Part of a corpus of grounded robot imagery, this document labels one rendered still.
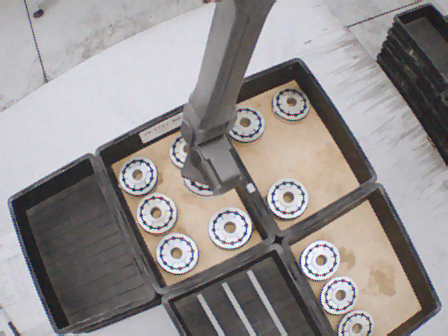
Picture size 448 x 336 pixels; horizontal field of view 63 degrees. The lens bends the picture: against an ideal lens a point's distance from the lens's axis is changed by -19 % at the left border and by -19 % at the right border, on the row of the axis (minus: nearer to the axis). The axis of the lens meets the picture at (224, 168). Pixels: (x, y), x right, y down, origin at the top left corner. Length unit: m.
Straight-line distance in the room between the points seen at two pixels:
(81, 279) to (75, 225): 0.15
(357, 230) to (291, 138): 0.31
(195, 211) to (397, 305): 0.61
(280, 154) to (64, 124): 0.71
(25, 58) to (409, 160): 2.21
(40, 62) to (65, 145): 1.27
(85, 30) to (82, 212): 1.63
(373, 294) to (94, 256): 0.74
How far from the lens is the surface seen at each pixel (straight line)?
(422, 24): 2.11
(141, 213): 1.09
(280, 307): 1.07
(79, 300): 1.14
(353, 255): 1.12
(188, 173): 0.87
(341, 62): 1.50
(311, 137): 1.18
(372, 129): 1.40
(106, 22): 2.60
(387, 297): 1.14
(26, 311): 1.36
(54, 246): 1.18
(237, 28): 0.49
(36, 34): 2.78
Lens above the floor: 1.89
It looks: 70 degrees down
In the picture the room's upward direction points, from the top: 3 degrees counter-clockwise
